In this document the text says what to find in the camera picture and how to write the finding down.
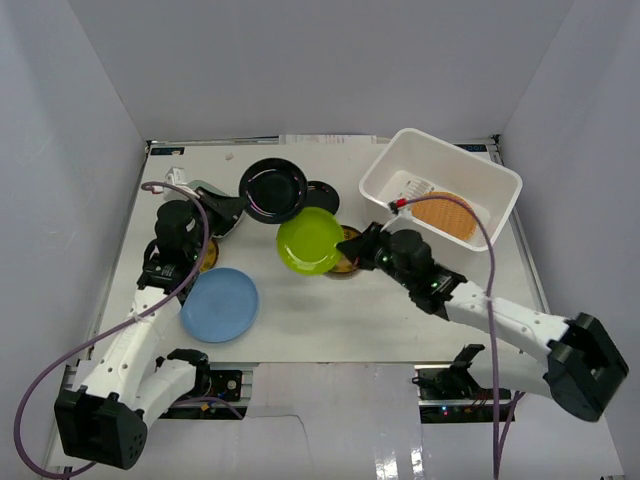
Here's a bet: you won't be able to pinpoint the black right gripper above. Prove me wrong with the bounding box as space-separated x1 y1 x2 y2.
338 221 415 290

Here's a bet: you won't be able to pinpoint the yellow patterned plate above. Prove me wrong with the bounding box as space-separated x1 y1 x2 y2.
325 225 361 279
199 238 220 274

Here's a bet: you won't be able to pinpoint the lime green round plate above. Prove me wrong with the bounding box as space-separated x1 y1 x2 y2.
276 207 344 276

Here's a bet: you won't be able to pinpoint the black glossy round plate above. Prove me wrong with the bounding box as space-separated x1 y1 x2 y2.
238 157 308 224

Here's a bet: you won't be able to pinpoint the woven bamboo round plate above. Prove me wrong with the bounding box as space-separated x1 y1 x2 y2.
410 191 477 241

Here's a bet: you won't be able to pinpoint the light blue round plate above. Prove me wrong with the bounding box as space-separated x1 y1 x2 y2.
180 267 260 343

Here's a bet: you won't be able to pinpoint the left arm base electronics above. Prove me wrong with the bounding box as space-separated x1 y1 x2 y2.
161 349 247 420

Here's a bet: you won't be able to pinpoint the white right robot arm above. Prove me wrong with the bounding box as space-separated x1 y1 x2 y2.
337 222 629 422

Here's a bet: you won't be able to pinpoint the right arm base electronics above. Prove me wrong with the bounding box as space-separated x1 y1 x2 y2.
411 344 493 425

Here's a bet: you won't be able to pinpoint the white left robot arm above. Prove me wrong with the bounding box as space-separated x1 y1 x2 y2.
54 185 246 470

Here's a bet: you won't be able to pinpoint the white plastic bin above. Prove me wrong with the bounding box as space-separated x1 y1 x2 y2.
359 128 522 241

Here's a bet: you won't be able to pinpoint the blue logo sticker left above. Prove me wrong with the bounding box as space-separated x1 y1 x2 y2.
149 147 185 156

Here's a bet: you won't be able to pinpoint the blue logo sticker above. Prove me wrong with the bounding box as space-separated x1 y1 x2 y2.
149 147 185 156
457 144 487 153

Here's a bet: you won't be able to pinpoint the white paper sheets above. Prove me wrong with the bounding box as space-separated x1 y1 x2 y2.
278 134 378 146

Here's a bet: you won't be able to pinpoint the blue logo sticker right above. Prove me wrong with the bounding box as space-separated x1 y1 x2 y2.
457 144 487 153

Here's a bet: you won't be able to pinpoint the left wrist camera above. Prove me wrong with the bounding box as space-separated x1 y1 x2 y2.
165 167 188 186

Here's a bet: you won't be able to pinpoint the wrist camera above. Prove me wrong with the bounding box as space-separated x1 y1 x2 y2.
388 198 413 219
165 167 188 186

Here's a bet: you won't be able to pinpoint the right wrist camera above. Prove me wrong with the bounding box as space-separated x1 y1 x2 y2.
388 198 413 219

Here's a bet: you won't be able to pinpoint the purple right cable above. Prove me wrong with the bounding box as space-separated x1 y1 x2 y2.
407 193 526 480

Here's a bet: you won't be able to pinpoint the purple cable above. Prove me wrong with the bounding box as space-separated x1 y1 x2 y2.
407 193 526 480
12 180 211 479

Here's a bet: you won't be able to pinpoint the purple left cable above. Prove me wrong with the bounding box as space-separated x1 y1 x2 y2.
12 180 211 479

